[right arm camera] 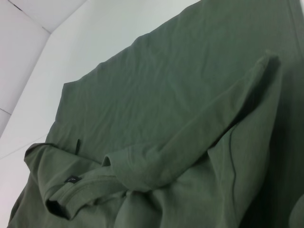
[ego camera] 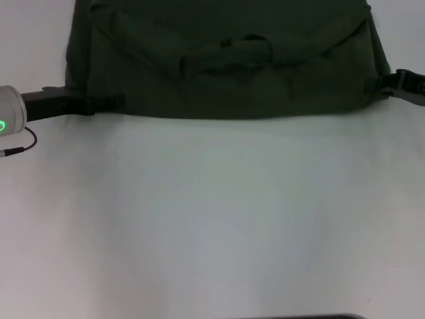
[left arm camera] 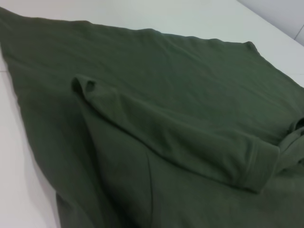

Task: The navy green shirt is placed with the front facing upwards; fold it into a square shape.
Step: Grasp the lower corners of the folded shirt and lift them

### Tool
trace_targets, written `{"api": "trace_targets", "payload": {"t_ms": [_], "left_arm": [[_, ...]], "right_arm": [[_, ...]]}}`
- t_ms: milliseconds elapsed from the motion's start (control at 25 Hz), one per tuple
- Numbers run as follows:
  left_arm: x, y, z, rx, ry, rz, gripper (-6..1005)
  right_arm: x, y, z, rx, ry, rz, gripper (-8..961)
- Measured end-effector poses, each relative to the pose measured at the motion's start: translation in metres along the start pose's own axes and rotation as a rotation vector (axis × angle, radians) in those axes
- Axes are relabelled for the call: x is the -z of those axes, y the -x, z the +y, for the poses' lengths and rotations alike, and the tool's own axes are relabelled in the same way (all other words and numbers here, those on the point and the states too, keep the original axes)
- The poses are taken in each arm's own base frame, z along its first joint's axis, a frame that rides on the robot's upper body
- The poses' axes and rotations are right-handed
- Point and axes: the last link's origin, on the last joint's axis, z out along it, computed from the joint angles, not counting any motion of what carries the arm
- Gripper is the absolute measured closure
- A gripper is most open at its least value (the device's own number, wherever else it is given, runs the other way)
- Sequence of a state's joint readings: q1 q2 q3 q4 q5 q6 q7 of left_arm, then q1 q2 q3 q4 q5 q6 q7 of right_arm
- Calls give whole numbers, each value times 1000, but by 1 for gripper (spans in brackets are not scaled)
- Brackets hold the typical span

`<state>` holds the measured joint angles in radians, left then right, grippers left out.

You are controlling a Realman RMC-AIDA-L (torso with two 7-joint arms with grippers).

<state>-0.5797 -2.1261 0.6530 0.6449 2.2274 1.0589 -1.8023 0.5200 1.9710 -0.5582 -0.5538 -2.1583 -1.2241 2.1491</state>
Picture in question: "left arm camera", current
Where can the dark green printed t-shirt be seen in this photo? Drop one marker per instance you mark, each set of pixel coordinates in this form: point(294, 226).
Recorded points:
point(152, 107)

